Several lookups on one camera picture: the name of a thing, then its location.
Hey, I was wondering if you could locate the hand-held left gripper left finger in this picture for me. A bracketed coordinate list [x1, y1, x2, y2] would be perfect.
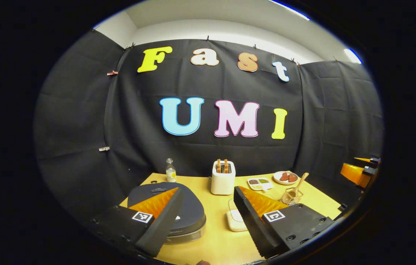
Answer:
[86, 187, 185, 258]

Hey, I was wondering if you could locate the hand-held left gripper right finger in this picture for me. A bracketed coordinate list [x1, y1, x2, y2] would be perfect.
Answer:
[233, 186, 335, 259]

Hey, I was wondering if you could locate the white rice box clear lid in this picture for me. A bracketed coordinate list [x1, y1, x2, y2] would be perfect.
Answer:
[226, 199, 249, 232]

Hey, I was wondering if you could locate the dark grey rice cooker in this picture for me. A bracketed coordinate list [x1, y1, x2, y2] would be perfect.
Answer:
[127, 182, 207, 244]

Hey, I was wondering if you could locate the wire chopstick holder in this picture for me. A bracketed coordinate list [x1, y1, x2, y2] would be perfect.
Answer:
[281, 187, 304, 205]

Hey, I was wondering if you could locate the wooden spoon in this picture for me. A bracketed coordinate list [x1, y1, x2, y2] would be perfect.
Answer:
[294, 172, 309, 196]

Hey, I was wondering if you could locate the white divided dish of beans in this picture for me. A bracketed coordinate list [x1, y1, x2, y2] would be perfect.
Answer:
[247, 178, 274, 192]

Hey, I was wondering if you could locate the small glass bottle yellow label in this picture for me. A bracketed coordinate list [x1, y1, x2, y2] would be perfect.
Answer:
[166, 158, 177, 183]

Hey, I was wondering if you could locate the white toaster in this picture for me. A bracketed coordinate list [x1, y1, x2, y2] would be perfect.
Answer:
[210, 160, 236, 195]

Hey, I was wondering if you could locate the white round plate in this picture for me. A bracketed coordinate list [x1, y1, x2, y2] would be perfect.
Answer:
[273, 171, 299, 185]

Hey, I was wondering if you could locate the black backdrop cloth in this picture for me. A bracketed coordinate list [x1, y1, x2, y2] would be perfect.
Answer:
[33, 29, 384, 221]

